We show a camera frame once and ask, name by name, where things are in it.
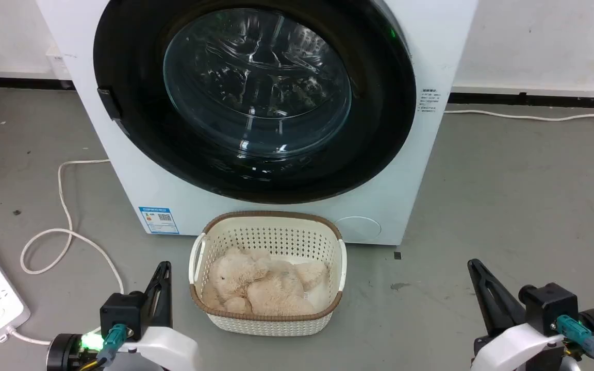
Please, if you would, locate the round white filter cover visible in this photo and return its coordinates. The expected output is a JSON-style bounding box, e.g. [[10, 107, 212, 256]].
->
[[335, 216, 382, 241]]

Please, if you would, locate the teal plug right gripper cable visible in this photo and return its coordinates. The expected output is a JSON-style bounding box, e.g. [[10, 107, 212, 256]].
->
[[556, 315, 594, 371]]

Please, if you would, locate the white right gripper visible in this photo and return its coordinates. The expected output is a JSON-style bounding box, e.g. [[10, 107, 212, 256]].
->
[[467, 258, 567, 371]]

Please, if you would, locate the white power strip cable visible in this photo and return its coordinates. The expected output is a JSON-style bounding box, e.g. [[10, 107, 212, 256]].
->
[[7, 159, 125, 346]]

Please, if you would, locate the blue energy label sticker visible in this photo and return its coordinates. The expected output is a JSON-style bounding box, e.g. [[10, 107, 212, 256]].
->
[[138, 207, 180, 235]]

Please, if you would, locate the beige plush teddy bear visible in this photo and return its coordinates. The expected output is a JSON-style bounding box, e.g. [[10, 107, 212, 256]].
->
[[202, 247, 329, 316]]

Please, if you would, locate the teal plug gripper cable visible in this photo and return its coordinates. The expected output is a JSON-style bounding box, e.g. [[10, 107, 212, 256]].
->
[[79, 323, 128, 371], [556, 315, 594, 371]]

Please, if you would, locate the white washing machine body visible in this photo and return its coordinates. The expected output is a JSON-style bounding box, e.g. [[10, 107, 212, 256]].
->
[[36, 0, 479, 246]]

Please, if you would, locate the small text sticker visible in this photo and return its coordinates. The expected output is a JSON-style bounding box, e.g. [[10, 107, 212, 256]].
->
[[419, 88, 439, 114]]

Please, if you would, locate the teal plug left gripper cable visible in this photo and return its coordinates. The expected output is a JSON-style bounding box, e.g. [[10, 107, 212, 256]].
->
[[79, 323, 128, 371]]

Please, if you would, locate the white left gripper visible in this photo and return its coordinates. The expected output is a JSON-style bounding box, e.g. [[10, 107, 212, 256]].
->
[[115, 261, 201, 371]]

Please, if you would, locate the white cable along wall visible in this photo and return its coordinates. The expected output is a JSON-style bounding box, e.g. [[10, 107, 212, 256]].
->
[[443, 105, 594, 123]]

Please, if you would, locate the black round washer door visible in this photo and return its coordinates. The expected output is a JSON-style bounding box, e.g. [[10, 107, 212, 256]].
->
[[93, 0, 417, 205]]

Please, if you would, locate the white laundry basket brown rim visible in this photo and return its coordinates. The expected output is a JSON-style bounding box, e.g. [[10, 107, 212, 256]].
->
[[188, 210, 348, 337]]

